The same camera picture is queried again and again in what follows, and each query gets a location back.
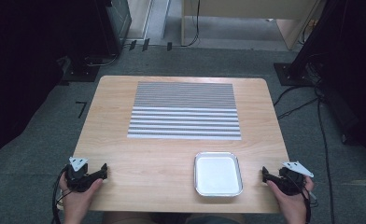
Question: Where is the silver metal tray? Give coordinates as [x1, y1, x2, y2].
[193, 151, 244, 198]

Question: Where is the black stand base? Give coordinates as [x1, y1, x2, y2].
[273, 61, 324, 88]
[59, 55, 102, 84]

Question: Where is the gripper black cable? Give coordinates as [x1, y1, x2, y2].
[297, 180, 319, 224]
[50, 166, 73, 224]

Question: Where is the dark curtain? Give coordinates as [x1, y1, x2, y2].
[291, 0, 366, 160]
[0, 0, 110, 167]

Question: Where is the black equipment cabinet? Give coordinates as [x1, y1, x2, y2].
[93, 0, 133, 58]

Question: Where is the grey striped placemat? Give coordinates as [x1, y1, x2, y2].
[127, 81, 243, 141]

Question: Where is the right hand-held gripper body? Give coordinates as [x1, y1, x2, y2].
[276, 161, 315, 197]

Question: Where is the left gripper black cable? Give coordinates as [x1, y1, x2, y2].
[50, 166, 73, 224]

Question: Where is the light wooden desk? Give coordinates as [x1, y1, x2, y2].
[180, 0, 326, 51]

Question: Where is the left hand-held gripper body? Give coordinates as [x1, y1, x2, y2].
[64, 156, 93, 193]

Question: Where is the person's right hand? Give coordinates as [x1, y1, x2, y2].
[266, 175, 316, 217]

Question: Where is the person's left hand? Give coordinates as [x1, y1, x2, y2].
[59, 177, 105, 216]

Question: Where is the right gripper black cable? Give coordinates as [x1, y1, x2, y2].
[297, 180, 319, 224]

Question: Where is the long black floor cable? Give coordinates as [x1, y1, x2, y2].
[315, 90, 337, 224]

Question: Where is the black hanging cable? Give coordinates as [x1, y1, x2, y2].
[184, 0, 202, 49]

